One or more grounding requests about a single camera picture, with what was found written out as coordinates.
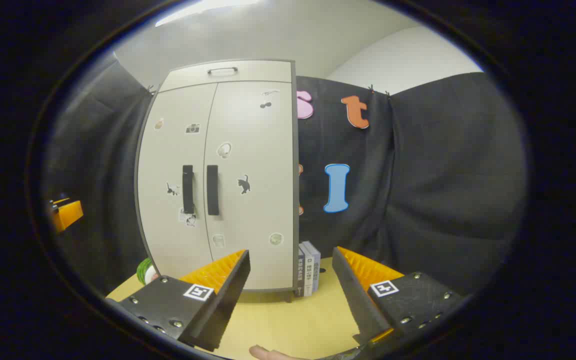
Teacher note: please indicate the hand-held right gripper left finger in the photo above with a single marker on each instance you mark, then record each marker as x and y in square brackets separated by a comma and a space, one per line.
[220, 305]

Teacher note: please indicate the green white roll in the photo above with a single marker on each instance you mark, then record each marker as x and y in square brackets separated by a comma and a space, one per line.
[144, 272]

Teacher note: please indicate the dark upright book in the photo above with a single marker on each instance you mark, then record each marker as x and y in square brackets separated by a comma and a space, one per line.
[301, 275]

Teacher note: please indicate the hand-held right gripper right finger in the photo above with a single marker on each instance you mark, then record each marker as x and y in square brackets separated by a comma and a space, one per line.
[358, 300]

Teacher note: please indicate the grey double-door shoe cabinet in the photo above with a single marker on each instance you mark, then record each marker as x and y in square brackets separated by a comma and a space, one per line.
[268, 72]

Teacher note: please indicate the yellow foam mat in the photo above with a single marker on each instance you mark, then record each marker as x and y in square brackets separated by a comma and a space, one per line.
[288, 320]

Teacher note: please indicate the black backdrop cloth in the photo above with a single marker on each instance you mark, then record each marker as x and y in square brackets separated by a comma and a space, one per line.
[443, 175]

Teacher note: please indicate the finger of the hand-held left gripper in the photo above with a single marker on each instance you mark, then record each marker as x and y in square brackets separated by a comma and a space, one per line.
[68, 214]

